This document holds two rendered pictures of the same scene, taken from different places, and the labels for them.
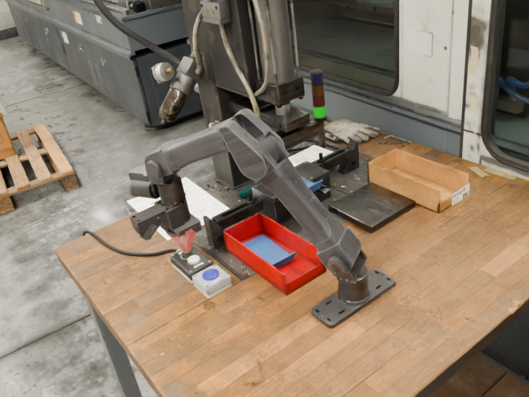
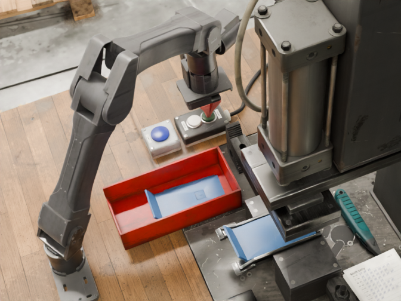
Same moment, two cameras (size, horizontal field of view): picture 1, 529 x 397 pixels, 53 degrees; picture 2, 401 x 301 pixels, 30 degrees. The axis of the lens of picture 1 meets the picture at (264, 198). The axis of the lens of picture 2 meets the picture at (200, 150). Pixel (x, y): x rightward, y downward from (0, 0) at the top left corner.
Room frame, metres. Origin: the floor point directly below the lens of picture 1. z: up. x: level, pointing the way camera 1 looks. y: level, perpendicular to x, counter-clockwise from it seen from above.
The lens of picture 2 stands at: (1.36, -0.78, 2.18)
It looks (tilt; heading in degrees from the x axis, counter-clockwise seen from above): 53 degrees down; 107
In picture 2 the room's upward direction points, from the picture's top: 7 degrees counter-clockwise
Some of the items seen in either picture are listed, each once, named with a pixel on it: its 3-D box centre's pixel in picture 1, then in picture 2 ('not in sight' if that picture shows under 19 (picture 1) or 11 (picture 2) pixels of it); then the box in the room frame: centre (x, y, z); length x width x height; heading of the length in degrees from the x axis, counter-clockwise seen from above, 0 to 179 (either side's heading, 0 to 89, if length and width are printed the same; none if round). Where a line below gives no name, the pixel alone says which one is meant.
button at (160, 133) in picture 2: (211, 276); (160, 135); (0.99, 0.15, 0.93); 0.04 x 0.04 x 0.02
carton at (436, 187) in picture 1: (416, 179); not in sight; (1.29, -0.43, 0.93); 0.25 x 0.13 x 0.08; 33
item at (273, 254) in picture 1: (267, 249); (186, 196); (1.08, 0.01, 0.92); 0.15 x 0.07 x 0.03; 29
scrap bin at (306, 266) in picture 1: (272, 250); (172, 196); (1.05, 0.00, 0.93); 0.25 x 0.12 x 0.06; 33
